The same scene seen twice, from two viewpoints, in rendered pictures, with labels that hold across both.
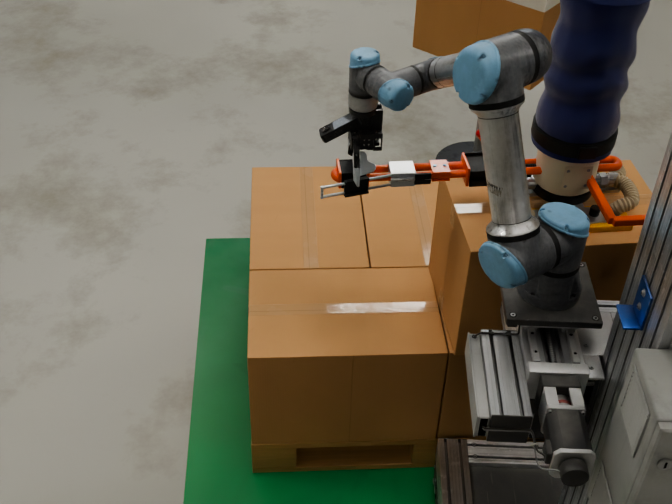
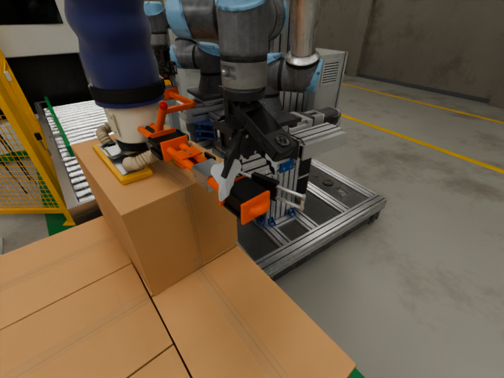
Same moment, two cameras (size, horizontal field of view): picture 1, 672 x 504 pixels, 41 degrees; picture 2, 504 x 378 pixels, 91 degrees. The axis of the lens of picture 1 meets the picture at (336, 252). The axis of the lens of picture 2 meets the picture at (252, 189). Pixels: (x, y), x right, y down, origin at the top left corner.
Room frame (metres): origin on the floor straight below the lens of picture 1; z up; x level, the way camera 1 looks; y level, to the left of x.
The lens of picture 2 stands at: (2.26, 0.31, 1.39)
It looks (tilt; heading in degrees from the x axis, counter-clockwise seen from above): 36 degrees down; 235
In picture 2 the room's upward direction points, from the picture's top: straight up
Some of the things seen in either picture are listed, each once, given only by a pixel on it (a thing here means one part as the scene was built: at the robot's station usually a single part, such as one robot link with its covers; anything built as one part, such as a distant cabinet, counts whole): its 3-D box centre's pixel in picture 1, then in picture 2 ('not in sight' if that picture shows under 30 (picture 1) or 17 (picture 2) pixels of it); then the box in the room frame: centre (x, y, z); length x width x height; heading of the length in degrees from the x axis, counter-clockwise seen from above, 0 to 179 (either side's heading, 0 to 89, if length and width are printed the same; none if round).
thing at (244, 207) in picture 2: (352, 172); (243, 198); (2.04, -0.04, 1.07); 0.08 x 0.07 x 0.05; 97
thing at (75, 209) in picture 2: not in sight; (139, 187); (2.13, -1.00, 0.58); 0.70 x 0.03 x 0.06; 4
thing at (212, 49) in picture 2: not in sight; (208, 56); (1.62, -1.01, 1.20); 0.13 x 0.12 x 0.14; 132
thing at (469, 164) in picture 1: (478, 168); (169, 144); (2.07, -0.39, 1.07); 0.10 x 0.08 x 0.06; 7
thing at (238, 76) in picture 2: (362, 99); (242, 75); (2.02, -0.06, 1.31); 0.08 x 0.08 x 0.05
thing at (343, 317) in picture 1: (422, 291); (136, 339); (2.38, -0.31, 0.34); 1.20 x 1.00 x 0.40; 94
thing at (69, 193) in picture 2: not in sight; (53, 145); (2.55, -2.14, 0.50); 2.31 x 0.05 x 0.19; 94
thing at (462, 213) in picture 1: (544, 255); (157, 195); (2.11, -0.63, 0.74); 0.60 x 0.40 x 0.40; 98
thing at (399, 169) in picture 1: (401, 173); (210, 174); (2.05, -0.17, 1.07); 0.07 x 0.07 x 0.04; 7
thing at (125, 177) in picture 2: not in sight; (118, 155); (2.20, -0.62, 0.97); 0.34 x 0.10 x 0.05; 97
